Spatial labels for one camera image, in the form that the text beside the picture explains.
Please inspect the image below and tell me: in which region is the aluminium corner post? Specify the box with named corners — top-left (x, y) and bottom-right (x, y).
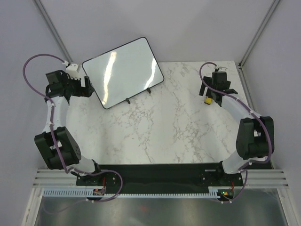
top-left (33, 0), bottom-right (73, 63)
top-left (238, 0), bottom-right (282, 70)

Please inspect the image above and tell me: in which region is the yellow black whiteboard eraser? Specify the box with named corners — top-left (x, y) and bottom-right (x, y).
top-left (204, 97), bottom-right (212, 105)

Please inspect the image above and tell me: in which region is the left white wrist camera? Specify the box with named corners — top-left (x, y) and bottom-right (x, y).
top-left (66, 64), bottom-right (80, 80)

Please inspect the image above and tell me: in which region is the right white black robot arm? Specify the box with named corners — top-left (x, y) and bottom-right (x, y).
top-left (199, 71), bottom-right (274, 186)

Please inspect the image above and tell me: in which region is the left aluminium corner post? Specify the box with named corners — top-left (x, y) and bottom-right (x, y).
top-left (33, 0), bottom-right (73, 63)

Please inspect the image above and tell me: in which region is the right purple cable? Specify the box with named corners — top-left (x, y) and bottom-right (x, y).
top-left (199, 62), bottom-right (273, 204)

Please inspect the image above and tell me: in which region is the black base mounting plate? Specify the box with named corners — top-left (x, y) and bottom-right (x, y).
top-left (76, 163), bottom-right (243, 194)

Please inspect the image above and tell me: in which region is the white slotted cable duct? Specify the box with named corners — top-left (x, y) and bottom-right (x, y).
top-left (43, 186), bottom-right (220, 199)

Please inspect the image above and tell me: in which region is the right aluminium corner post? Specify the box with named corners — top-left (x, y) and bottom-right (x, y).
top-left (238, 0), bottom-right (282, 70)

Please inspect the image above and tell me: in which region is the white whiteboard black frame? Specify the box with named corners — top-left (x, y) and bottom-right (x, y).
top-left (82, 37), bottom-right (165, 109)

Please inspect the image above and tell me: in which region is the aluminium rail frame front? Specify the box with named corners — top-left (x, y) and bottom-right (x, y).
top-left (33, 169), bottom-right (289, 189)

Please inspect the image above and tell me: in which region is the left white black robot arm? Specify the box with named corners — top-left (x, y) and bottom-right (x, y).
top-left (34, 70), bottom-right (103, 186)

